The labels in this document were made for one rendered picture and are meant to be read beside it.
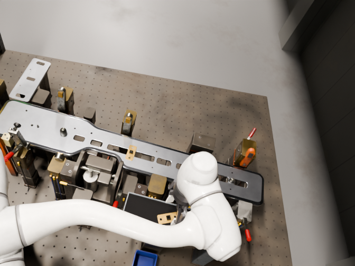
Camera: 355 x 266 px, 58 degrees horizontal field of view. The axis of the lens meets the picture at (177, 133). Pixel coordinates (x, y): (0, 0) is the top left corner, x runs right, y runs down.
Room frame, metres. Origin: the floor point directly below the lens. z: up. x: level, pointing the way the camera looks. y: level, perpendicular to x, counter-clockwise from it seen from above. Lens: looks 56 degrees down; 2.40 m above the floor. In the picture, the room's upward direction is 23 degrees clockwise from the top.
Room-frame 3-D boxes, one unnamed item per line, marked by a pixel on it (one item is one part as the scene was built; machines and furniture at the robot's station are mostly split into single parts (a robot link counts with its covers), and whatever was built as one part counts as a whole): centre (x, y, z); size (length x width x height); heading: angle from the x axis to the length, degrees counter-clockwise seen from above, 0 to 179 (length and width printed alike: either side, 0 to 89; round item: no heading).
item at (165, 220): (0.45, -0.10, 1.17); 0.08 x 0.04 x 0.01; 123
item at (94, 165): (0.53, 0.24, 0.95); 0.18 x 0.13 x 0.49; 98
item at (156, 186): (0.59, -0.01, 0.89); 0.12 x 0.08 x 0.38; 8
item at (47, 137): (0.75, 0.16, 1.00); 1.38 x 0.22 x 0.02; 98
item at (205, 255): (0.48, -0.36, 0.92); 0.08 x 0.08 x 0.44; 8
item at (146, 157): (0.76, 0.10, 0.84); 0.12 x 0.05 x 0.29; 8
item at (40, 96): (0.87, 0.74, 0.84); 0.12 x 0.07 x 0.28; 8
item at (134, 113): (0.92, 0.26, 0.87); 0.12 x 0.07 x 0.35; 8
